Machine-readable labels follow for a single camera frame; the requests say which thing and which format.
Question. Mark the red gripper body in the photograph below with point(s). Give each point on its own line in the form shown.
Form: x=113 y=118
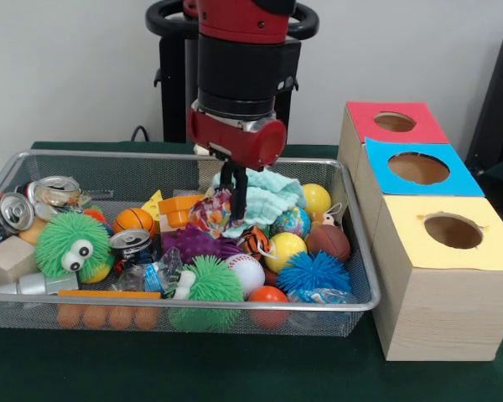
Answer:
x=234 y=140

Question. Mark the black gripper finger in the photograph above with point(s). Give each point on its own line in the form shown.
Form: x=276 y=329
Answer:
x=227 y=176
x=240 y=192

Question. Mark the mint green cloth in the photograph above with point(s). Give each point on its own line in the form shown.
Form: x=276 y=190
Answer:
x=272 y=197

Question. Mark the multicolour patterned cloth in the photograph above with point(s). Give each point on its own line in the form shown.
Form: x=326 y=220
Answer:
x=211 y=211

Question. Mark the cream knitted cloth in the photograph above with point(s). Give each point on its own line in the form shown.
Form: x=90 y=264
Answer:
x=199 y=149

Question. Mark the green spiky ball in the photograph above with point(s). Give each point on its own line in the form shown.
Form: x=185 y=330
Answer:
x=67 y=236
x=211 y=280

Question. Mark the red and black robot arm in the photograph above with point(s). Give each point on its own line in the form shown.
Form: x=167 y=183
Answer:
x=243 y=63

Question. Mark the wooden box with three holes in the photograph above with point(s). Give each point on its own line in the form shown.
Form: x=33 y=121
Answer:
x=444 y=314

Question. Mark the striped tiger plush toy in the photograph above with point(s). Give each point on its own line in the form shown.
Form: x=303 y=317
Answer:
x=255 y=240

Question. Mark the orange plastic block tray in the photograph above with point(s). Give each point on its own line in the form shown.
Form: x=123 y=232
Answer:
x=178 y=209

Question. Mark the purple spiky ball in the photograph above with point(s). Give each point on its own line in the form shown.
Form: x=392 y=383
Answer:
x=193 y=243

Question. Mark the white baseball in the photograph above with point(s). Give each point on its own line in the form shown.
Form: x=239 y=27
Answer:
x=251 y=270

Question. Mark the brown toy football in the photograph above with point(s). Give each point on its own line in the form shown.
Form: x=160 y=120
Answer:
x=329 y=243

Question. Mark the blue spiky ball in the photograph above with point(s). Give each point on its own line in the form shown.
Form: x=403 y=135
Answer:
x=314 y=272

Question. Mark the black flat panel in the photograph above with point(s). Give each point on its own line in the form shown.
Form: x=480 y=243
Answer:
x=499 y=92

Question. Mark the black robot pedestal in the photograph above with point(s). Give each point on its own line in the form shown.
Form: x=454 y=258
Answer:
x=172 y=84

